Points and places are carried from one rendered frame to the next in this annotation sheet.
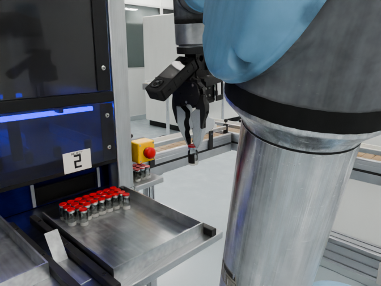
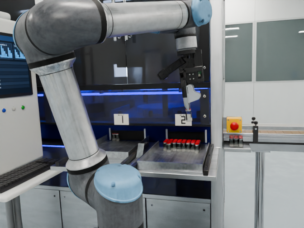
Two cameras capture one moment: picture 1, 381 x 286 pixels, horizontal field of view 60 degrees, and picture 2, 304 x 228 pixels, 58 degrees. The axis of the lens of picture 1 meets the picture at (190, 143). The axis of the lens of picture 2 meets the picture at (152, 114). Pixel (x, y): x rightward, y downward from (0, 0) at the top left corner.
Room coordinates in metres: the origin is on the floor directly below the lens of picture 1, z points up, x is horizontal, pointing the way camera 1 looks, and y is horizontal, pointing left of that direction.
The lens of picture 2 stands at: (0.11, -0.82, 1.25)
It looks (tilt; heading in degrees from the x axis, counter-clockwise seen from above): 8 degrees down; 62
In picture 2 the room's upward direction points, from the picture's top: 2 degrees counter-clockwise
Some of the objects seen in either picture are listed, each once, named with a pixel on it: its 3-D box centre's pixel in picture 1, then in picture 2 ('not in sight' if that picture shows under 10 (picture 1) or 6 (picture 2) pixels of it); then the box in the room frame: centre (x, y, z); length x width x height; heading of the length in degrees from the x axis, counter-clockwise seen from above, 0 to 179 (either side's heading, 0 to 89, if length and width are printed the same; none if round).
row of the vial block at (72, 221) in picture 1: (98, 207); (181, 146); (0.85, 0.26, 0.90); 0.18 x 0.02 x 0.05; 135
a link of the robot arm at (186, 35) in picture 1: (192, 36); (186, 45); (0.70, 0.00, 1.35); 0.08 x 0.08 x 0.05
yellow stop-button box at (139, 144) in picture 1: (140, 150); (234, 124); (1.11, 0.17, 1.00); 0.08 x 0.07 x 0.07; 46
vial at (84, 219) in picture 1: (83, 217); (168, 147); (0.79, 0.28, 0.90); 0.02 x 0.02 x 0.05
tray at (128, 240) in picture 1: (121, 223); (177, 154); (0.77, 0.18, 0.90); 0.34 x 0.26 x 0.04; 45
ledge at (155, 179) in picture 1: (138, 179); (236, 146); (1.15, 0.19, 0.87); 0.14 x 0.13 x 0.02; 46
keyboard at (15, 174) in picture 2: not in sight; (24, 172); (0.17, 0.58, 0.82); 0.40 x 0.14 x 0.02; 43
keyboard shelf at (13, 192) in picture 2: not in sight; (21, 177); (0.16, 0.59, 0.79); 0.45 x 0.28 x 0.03; 43
